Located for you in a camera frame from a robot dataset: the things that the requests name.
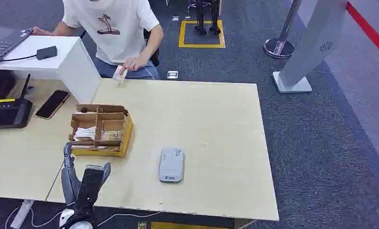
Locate black router with antenna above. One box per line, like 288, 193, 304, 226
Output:
0, 73, 33, 131

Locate white power strip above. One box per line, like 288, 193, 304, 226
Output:
10, 199, 35, 229

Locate black adapter cable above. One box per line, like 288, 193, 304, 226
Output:
0, 54, 38, 62

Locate person's right hand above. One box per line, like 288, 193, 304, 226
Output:
31, 27, 52, 36

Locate person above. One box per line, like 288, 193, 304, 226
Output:
31, 0, 164, 80

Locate chrome stanchion post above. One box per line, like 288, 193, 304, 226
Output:
263, 0, 303, 60

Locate printed cards in compartment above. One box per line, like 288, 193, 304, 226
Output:
102, 130, 123, 141

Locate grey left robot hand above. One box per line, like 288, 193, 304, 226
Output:
61, 141, 82, 206

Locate grey card reader device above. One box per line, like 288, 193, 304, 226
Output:
158, 147, 185, 183

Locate yellow floor tape square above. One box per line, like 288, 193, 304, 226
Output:
178, 20, 226, 49

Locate white cable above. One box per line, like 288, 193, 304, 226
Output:
96, 211, 164, 228

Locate grey kiosk stand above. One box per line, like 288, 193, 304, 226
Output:
272, 0, 349, 94

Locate white desk riser shelf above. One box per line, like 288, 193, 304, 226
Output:
0, 35, 102, 104

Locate printed card stack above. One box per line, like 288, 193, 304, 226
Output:
112, 64, 128, 84

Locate white cards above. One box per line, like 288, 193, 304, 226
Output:
74, 126, 97, 141

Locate black power adapter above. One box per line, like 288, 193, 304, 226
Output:
36, 45, 58, 61

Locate person's left hand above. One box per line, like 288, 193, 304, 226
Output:
121, 56, 149, 72

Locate black smartphone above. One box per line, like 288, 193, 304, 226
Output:
35, 90, 71, 120

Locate wooden compartment card box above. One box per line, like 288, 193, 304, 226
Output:
68, 104, 134, 158

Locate black humanoid robot legs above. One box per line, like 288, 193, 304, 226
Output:
194, 0, 222, 36

